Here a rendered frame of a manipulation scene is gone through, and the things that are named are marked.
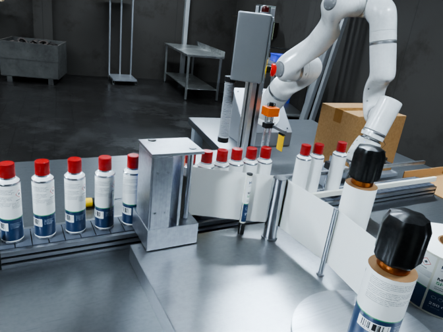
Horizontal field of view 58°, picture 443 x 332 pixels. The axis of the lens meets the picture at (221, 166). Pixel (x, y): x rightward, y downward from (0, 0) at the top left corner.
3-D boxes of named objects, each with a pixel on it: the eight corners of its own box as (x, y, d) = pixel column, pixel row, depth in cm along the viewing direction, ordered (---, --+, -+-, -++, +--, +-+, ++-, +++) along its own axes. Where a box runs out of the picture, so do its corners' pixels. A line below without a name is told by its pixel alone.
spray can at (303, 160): (294, 203, 139) (305, 147, 131) (285, 197, 143) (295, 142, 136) (305, 201, 141) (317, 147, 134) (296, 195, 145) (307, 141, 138)
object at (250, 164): (240, 211, 129) (249, 151, 122) (232, 203, 133) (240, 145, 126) (254, 209, 131) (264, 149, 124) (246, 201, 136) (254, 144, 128)
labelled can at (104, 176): (96, 232, 108) (97, 161, 100) (92, 222, 112) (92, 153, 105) (116, 229, 110) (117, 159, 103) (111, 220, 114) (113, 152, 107)
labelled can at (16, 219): (0, 246, 97) (-7, 167, 90) (0, 234, 101) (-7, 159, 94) (25, 242, 100) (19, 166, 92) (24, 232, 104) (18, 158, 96)
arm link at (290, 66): (304, 85, 190) (276, 88, 182) (294, 65, 194) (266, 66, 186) (376, 5, 148) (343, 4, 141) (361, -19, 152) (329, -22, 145)
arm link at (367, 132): (358, 124, 150) (354, 132, 150) (376, 132, 143) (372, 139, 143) (371, 131, 155) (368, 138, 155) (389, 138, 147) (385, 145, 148)
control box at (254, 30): (229, 80, 117) (238, 10, 110) (235, 72, 133) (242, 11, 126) (264, 84, 116) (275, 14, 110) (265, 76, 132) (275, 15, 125)
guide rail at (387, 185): (213, 213, 122) (213, 207, 121) (211, 211, 123) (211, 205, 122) (436, 181, 172) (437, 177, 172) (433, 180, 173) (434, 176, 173)
